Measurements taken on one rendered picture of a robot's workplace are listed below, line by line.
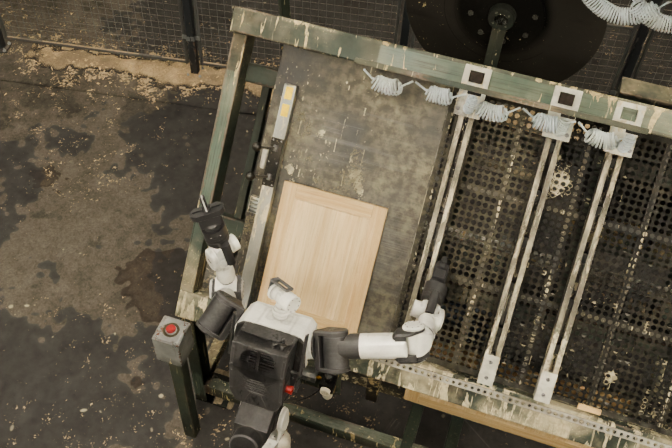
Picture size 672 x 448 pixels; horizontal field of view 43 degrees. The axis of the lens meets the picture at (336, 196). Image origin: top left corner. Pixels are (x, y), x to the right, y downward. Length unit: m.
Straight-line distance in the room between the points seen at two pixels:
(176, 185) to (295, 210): 1.89
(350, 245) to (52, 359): 1.90
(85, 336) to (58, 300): 0.29
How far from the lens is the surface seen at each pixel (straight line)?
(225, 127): 3.48
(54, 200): 5.33
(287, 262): 3.51
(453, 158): 3.28
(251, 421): 3.16
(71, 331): 4.75
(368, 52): 3.27
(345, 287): 3.48
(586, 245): 3.34
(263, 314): 3.05
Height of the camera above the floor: 3.91
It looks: 49 degrees down
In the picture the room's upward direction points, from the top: 3 degrees clockwise
